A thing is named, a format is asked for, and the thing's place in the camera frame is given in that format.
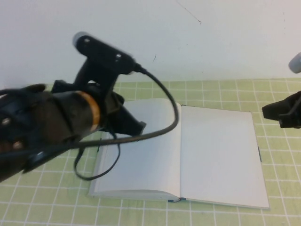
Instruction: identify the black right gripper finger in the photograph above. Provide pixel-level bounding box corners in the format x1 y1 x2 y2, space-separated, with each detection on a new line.
262 107 286 120
262 93 297 113

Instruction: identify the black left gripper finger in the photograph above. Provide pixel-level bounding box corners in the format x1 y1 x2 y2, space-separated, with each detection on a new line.
119 105 147 130
115 113 144 137

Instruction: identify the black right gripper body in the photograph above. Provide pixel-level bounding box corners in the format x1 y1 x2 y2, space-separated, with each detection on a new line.
279 91 301 129

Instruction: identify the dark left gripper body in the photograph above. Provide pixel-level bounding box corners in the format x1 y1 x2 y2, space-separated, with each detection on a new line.
100 91 125 132

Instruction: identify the technical book with drawings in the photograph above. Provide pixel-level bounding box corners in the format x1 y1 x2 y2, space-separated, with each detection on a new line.
87 97 271 210

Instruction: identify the thick black round cable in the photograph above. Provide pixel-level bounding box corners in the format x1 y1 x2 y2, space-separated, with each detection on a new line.
22 63 179 174

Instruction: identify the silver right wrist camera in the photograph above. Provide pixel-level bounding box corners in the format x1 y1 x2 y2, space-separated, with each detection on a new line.
288 52 301 74

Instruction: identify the thin black left gripper cable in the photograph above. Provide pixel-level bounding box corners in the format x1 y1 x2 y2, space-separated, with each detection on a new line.
74 131 122 181

